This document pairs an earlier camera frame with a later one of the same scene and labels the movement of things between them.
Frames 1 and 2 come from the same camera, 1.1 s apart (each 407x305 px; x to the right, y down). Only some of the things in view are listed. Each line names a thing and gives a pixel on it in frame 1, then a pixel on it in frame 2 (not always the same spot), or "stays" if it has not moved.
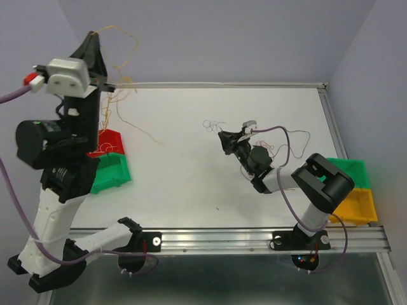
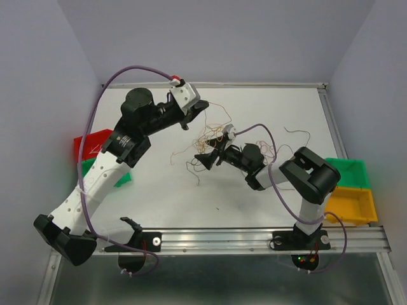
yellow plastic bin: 357,208 stays
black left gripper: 93,50 -> 187,117
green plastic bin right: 357,169 stays
